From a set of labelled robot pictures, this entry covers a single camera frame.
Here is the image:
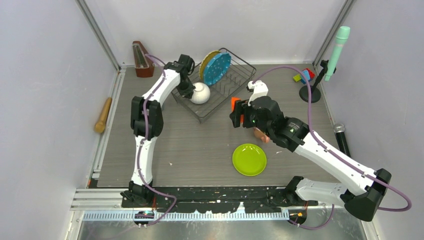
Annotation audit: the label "green plate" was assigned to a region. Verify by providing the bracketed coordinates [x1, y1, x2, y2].
[232, 143, 267, 177]

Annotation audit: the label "black wire dish rack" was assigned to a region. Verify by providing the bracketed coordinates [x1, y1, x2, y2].
[171, 47, 257, 123]

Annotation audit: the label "blue polka dot plate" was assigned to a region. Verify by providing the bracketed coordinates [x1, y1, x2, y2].
[203, 52, 232, 86]

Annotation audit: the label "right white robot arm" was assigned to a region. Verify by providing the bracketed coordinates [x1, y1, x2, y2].
[229, 96, 392, 222]

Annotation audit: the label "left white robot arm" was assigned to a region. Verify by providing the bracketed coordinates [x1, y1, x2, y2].
[121, 54, 195, 207]

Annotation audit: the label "black handheld microphone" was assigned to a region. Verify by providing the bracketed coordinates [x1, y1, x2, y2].
[333, 123, 351, 157]

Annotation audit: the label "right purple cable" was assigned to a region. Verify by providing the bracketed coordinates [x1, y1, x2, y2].
[251, 65, 413, 231]

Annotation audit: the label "brown wooden metronome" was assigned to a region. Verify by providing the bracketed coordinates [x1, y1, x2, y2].
[132, 40, 155, 78]

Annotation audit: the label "wooden rolling pin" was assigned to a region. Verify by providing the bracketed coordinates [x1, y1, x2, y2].
[94, 97, 113, 134]

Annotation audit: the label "yellow woven bamboo plate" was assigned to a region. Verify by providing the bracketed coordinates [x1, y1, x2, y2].
[198, 50, 221, 82]

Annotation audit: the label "purple cable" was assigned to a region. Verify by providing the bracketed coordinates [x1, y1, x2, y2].
[251, 65, 413, 231]
[134, 53, 178, 228]

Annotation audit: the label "pink ceramic mug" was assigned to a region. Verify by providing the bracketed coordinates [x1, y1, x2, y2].
[253, 127, 270, 143]

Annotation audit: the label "colourful toy blocks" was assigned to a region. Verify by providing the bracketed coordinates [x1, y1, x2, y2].
[292, 68, 316, 85]

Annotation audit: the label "mint green microphone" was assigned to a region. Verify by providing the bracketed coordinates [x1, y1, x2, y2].
[324, 26, 351, 82]

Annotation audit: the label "white ribbed bowl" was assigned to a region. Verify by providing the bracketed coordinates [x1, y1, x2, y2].
[190, 82, 211, 105]

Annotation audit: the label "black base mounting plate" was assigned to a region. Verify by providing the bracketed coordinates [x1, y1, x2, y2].
[120, 186, 318, 214]

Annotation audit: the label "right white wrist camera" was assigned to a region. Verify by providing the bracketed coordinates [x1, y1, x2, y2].
[246, 80, 269, 106]

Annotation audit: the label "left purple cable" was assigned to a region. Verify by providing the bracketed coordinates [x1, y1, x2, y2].
[134, 53, 178, 228]

